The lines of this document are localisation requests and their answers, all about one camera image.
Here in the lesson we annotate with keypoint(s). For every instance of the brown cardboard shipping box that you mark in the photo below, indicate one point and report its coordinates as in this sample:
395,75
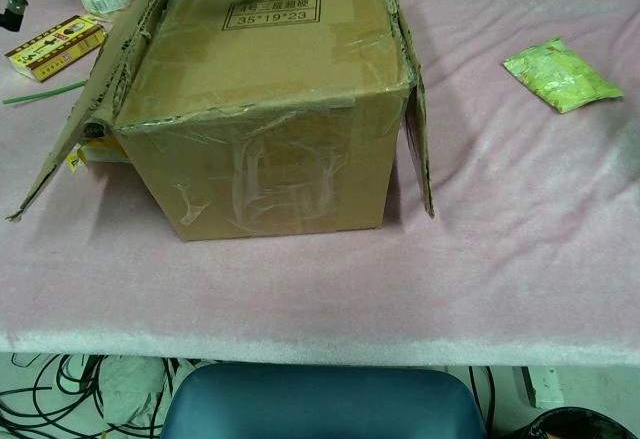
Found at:
260,169

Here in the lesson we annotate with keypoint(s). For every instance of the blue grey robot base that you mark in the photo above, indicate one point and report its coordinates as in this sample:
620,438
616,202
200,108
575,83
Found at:
325,404

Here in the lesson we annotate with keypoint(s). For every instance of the yellow red small carton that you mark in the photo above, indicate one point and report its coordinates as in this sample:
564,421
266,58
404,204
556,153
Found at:
50,51

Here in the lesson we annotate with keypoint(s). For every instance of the thin green stick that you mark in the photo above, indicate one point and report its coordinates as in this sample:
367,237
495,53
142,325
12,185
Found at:
40,94

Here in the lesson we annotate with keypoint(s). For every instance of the green yellow foil packet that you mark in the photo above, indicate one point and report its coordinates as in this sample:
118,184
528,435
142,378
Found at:
560,76

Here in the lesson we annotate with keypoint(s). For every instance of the pink foam table cover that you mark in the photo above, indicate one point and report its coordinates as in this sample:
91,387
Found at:
500,209

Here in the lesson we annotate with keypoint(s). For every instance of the white crumpled plastic bag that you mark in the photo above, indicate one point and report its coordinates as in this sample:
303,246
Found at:
130,384

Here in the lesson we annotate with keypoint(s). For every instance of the white table leg foot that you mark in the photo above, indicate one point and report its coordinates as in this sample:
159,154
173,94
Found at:
545,389

